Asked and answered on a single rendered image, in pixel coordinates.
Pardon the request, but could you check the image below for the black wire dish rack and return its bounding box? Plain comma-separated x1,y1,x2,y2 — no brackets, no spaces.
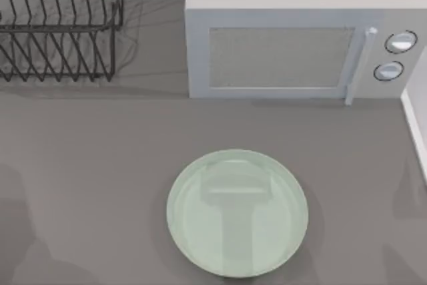
0,0,127,83

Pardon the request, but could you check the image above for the small microwave knob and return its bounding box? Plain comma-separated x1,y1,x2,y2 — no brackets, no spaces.
373,61,405,82

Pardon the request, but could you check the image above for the large microwave knob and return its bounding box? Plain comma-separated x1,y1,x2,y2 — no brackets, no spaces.
384,30,418,54

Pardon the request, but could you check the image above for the microwave door handle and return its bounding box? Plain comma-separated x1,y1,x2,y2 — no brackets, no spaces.
344,26,378,106

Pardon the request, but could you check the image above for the pale green plate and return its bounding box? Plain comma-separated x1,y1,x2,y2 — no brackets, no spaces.
166,148,310,280

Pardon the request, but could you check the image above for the microwave door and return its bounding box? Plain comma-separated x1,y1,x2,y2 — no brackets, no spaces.
187,9,366,99

